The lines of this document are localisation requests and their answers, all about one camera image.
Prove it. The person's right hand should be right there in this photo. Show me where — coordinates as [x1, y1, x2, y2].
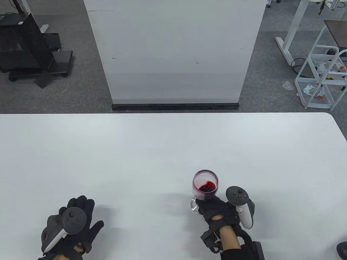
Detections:
[196, 196, 251, 237]

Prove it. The person's left hand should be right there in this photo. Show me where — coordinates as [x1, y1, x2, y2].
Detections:
[38, 195, 104, 260]

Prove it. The grey white hand controller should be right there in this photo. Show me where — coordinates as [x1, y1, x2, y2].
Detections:
[41, 207, 87, 252]
[226, 186, 255, 229]

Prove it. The clear wine glass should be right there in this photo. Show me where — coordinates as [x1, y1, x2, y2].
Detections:
[191, 170, 219, 216]

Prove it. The person's right forearm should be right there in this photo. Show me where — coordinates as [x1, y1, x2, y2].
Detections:
[218, 226, 259, 260]

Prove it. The white table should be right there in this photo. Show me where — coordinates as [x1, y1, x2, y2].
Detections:
[0, 112, 347, 260]

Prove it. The black board base bar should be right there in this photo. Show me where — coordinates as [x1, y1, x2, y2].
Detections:
[111, 102, 239, 111]

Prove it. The black shoe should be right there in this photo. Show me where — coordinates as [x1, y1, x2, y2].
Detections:
[336, 241, 347, 259]

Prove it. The black square floor piece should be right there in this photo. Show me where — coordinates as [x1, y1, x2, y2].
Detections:
[35, 72, 53, 89]

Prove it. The crumpled litter with orange cap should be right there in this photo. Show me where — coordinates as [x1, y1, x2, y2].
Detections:
[303, 83, 326, 100]

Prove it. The white partition board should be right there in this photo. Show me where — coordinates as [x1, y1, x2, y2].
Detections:
[83, 0, 267, 105]

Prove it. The black equipment cart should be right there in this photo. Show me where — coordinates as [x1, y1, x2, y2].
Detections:
[0, 12, 73, 82]

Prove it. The crumpled white litter pile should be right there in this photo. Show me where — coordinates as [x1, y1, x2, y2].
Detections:
[314, 61, 347, 79]

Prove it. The white stand leg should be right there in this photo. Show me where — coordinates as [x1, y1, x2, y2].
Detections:
[21, 0, 49, 33]

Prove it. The brown desktop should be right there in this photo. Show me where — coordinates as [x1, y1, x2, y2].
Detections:
[324, 19, 347, 50]

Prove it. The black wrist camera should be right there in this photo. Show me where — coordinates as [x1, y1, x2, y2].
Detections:
[201, 230, 223, 254]

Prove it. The black wrist strap module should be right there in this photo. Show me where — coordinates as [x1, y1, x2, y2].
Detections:
[251, 241, 265, 260]

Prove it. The white wire rack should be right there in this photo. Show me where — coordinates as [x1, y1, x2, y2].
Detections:
[295, 26, 347, 110]

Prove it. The black floor cable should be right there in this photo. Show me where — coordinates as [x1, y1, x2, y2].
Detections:
[291, 58, 308, 79]

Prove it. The white desk leg frame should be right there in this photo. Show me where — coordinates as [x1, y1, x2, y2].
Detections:
[275, 0, 312, 65]

